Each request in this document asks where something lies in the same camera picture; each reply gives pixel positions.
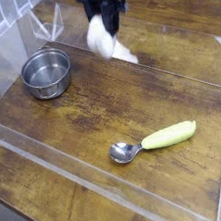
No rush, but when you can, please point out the clear acrylic enclosure wall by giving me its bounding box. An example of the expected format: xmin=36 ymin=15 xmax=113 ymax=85
xmin=0 ymin=0 xmax=221 ymax=221

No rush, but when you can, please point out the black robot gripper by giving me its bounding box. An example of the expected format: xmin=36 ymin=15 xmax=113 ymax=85
xmin=76 ymin=0 xmax=127 ymax=36

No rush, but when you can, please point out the spoon with yellow-green handle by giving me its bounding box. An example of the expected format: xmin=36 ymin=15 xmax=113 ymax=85
xmin=109 ymin=120 xmax=197 ymax=164

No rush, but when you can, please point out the white red-capped toy mushroom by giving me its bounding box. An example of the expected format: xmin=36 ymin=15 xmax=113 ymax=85
xmin=87 ymin=14 xmax=138 ymax=64

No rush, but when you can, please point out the small silver metal pot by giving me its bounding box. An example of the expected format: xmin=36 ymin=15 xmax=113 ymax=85
xmin=21 ymin=47 xmax=71 ymax=100

